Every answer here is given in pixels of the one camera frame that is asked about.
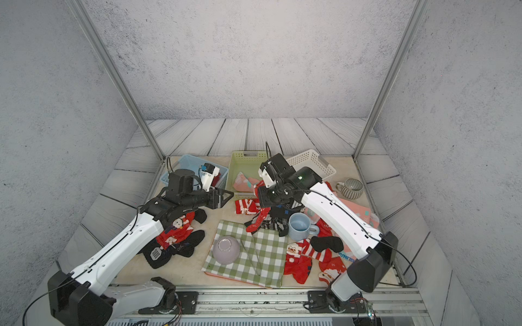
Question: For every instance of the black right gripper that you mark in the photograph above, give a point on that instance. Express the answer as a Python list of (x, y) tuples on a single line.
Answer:
[(264, 200)]

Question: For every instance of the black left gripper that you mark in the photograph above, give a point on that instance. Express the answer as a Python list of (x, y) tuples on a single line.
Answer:
[(219, 203)]

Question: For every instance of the black blue sport sock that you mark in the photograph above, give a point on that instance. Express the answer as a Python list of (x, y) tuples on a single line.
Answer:
[(283, 213)]

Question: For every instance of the pink white ribbed sock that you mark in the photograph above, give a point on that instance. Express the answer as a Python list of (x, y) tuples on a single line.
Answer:
[(244, 184)]

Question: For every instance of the red bear Christmas sock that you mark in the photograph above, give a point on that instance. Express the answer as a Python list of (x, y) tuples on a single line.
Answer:
[(180, 230)]

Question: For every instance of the pink sock with teal leaves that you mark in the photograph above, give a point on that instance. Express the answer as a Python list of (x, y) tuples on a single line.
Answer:
[(363, 213)]

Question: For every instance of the red Santa Christmas sock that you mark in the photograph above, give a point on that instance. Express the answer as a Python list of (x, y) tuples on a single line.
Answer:
[(264, 212)]

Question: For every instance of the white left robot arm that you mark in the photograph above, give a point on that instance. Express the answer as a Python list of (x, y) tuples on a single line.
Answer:
[(85, 295)]

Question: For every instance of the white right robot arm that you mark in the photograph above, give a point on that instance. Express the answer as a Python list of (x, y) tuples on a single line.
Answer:
[(374, 251)]

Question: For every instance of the light blue plastic basket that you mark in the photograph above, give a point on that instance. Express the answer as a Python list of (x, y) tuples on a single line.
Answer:
[(197, 166)]

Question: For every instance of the white plastic basket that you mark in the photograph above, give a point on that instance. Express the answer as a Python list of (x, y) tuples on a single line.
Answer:
[(313, 160)]

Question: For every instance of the black grey striped sock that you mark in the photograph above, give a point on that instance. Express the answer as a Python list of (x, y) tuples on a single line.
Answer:
[(277, 224)]

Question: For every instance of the light blue ceramic mug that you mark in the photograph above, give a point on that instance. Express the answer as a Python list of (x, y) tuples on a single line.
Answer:
[(300, 227)]

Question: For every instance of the lilac ceramic bowl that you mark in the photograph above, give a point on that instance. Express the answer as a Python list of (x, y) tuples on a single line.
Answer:
[(226, 250)]

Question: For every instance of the black sock near mug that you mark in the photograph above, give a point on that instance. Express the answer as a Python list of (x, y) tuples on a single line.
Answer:
[(332, 243)]

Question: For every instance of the red white striped Santa sock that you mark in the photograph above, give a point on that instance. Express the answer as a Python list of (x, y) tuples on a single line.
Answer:
[(304, 249)]

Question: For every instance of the green white checkered cloth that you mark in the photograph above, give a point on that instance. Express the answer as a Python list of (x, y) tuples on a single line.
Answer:
[(261, 257)]

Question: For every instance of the grey striped ceramic mug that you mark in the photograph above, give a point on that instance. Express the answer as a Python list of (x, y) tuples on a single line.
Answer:
[(351, 189)]

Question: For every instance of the red snowflake sock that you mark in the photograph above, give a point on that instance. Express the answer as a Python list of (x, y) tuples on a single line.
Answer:
[(299, 268)]

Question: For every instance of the black sock with white label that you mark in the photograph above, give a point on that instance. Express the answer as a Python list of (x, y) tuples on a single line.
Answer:
[(156, 256)]

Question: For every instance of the red Santa sock front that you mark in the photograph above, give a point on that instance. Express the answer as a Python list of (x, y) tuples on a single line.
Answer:
[(331, 270)]

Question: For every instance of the pink sock with blue text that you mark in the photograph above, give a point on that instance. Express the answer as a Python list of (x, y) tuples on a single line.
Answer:
[(347, 255)]

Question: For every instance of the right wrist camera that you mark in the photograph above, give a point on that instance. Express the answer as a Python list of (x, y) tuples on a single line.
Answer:
[(275, 167)]

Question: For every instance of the right aluminium frame post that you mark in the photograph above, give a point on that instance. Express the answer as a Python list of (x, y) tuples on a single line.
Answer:
[(400, 54)]

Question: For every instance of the metal base rail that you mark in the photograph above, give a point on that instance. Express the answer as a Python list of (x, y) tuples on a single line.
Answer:
[(288, 306)]

